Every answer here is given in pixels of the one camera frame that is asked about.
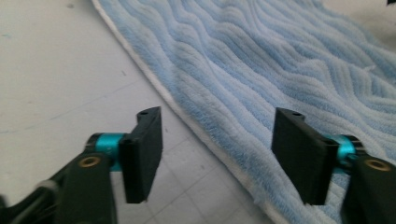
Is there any blue striped towel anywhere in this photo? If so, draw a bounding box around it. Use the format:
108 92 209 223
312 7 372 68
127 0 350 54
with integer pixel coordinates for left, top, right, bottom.
92 0 396 224

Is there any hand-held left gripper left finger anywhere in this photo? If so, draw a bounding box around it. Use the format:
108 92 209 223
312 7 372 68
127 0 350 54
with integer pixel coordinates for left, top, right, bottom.
55 105 163 224

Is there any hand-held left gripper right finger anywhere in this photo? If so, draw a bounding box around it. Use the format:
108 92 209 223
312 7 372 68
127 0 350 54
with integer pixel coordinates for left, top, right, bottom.
271 106 396 224

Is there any white grid mat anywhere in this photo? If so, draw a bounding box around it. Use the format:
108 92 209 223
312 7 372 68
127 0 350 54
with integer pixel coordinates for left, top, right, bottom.
0 0 396 224

